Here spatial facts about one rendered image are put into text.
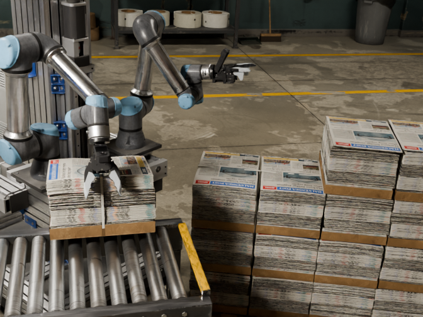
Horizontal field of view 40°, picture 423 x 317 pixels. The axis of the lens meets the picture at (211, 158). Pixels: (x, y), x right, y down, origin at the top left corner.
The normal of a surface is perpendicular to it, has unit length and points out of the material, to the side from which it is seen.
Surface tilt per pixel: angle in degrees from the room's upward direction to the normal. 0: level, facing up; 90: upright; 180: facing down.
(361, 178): 90
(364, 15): 97
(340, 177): 90
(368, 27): 90
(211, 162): 1
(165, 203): 0
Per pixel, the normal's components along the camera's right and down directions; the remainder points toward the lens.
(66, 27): -0.65, 0.29
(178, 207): 0.05, -0.91
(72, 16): 0.08, 0.41
